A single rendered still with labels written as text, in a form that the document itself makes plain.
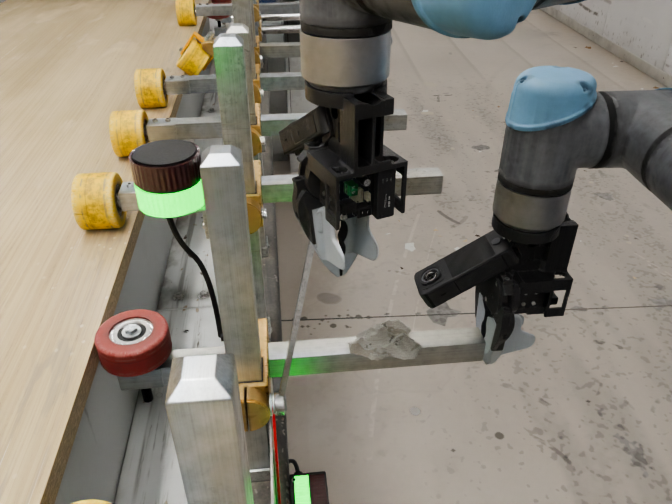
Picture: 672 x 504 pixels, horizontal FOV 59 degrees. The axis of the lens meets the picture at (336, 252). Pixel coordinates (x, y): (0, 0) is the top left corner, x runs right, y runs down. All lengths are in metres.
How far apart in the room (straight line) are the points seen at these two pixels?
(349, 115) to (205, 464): 0.28
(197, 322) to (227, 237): 0.61
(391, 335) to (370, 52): 0.35
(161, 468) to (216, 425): 0.60
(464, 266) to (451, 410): 1.19
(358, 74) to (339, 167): 0.08
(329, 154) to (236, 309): 0.18
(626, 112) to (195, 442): 0.48
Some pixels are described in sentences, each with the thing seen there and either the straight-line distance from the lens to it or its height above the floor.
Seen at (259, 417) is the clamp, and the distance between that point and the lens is 0.67.
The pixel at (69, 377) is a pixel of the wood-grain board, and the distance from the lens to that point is 0.68.
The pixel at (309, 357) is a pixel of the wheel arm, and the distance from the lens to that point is 0.71.
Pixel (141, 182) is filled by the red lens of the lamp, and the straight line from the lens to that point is 0.53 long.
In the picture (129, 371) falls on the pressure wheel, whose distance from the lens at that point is 0.70.
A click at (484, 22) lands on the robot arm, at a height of 1.27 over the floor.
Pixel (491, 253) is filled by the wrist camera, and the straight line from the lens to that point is 0.66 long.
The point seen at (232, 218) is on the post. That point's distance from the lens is 0.54.
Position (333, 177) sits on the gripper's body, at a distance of 0.50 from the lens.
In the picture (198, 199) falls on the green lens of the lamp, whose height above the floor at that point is 1.10.
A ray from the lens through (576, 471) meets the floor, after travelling 1.79.
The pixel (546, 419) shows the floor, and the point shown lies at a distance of 1.88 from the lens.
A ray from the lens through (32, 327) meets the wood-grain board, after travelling 0.77.
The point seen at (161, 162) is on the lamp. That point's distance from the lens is 0.52.
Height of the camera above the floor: 1.35
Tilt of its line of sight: 34 degrees down
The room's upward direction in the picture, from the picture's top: straight up
